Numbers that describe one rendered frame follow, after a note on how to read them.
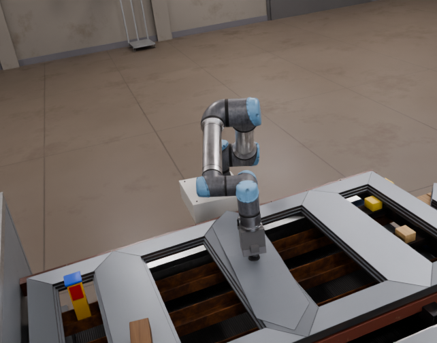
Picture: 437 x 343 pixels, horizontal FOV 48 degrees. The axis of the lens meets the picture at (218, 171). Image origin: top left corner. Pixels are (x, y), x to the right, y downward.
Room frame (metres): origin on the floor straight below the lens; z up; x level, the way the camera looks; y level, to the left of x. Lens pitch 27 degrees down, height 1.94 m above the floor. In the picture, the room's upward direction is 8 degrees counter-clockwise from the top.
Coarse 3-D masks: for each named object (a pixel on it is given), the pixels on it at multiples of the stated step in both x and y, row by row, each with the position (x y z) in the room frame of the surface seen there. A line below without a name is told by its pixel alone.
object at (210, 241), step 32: (352, 192) 1.84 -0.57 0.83; (320, 224) 1.63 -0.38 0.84; (416, 224) 1.56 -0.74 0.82; (160, 256) 1.57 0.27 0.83; (224, 256) 1.49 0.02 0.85; (352, 256) 1.41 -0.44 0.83; (64, 288) 1.45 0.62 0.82; (96, 288) 1.42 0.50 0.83; (256, 320) 1.16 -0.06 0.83; (352, 320) 1.09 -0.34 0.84
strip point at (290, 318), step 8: (304, 304) 1.18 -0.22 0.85; (280, 312) 1.16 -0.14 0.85; (288, 312) 1.15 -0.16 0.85; (296, 312) 1.15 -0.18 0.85; (264, 320) 1.13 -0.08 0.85; (272, 320) 1.13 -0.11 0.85; (280, 320) 1.12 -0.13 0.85; (288, 320) 1.12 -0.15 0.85; (296, 320) 1.11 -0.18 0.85; (288, 328) 1.09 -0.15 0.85
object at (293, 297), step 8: (296, 288) 1.26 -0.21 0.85; (272, 296) 1.23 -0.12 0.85; (280, 296) 1.23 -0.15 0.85; (288, 296) 1.22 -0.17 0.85; (296, 296) 1.22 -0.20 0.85; (304, 296) 1.21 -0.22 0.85; (256, 304) 1.21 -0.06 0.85; (264, 304) 1.20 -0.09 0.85; (272, 304) 1.20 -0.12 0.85; (280, 304) 1.19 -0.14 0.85; (288, 304) 1.19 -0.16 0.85; (296, 304) 1.18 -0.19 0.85; (256, 312) 1.17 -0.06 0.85; (264, 312) 1.16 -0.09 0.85; (272, 312) 1.16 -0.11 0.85
